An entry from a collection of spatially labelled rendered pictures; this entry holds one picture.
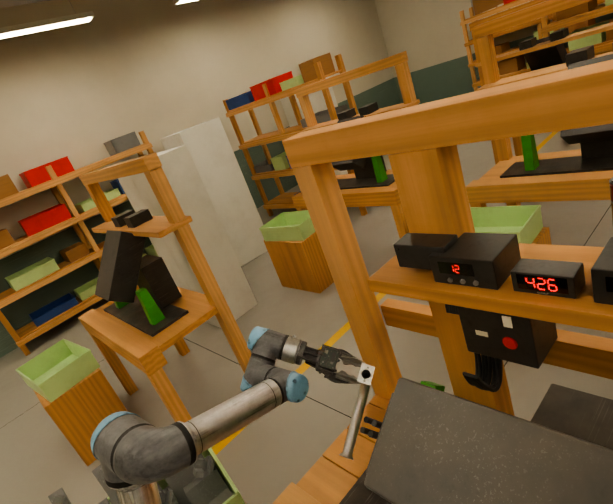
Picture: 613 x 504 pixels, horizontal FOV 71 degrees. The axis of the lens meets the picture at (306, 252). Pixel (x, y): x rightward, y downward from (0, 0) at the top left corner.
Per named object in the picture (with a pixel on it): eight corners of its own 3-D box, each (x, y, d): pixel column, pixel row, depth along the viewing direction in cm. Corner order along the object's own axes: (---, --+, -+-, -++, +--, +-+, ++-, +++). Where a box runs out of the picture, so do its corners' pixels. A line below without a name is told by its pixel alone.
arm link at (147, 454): (130, 459, 80) (308, 362, 114) (107, 441, 88) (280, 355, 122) (142, 515, 81) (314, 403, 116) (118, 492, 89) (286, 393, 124)
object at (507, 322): (538, 371, 95) (528, 315, 89) (466, 352, 108) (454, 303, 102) (558, 337, 102) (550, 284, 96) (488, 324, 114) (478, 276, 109)
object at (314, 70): (363, 216, 629) (313, 57, 548) (265, 217, 816) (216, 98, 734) (384, 201, 659) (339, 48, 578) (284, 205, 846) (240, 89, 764)
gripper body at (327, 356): (334, 375, 119) (293, 362, 121) (334, 379, 127) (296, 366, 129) (342, 349, 122) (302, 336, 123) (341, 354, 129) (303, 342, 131)
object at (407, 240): (449, 272, 104) (443, 247, 101) (399, 267, 115) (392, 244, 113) (463, 258, 108) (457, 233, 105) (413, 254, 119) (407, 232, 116)
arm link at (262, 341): (248, 353, 131) (257, 326, 134) (281, 364, 130) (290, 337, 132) (243, 349, 124) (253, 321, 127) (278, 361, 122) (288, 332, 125)
